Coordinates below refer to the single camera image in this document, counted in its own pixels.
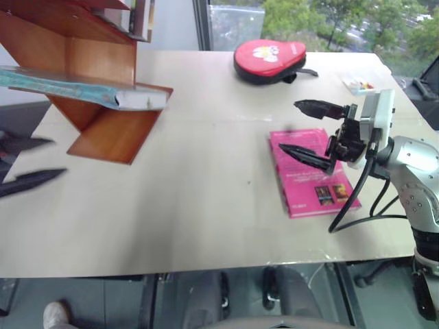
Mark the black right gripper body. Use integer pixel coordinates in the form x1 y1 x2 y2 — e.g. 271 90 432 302
324 103 370 169

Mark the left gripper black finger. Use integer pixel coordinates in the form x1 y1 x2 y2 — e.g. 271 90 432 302
0 168 68 199
0 136 56 156

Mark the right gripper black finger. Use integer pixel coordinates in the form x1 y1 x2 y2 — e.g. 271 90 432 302
294 99 345 120
278 143 337 176

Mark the pink book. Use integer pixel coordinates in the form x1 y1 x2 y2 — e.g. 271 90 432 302
267 127 363 219

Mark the teal covered book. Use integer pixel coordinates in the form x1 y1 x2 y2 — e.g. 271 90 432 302
0 65 169 112

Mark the wooden zigzag bookshelf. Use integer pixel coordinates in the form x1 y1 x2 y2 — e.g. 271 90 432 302
0 0 174 167

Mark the dark leaning book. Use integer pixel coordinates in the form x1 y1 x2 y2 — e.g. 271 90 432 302
90 5 138 39

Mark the white upright book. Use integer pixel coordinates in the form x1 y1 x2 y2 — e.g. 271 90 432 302
132 0 156 44

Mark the small box of colourful items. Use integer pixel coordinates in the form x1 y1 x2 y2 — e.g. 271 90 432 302
340 75 377 97

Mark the red black paddle case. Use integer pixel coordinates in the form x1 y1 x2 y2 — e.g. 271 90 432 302
233 38 320 85

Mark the black object beside table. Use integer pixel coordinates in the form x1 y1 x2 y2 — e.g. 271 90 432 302
399 53 439 132

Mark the white shoe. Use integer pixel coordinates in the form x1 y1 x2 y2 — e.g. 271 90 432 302
43 300 72 329

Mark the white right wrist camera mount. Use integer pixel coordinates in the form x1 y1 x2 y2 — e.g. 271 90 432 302
358 89 396 138

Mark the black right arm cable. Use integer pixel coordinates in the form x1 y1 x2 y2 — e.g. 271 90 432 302
328 136 411 234

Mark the dark window frame post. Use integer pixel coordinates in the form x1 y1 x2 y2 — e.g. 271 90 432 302
192 0 216 52

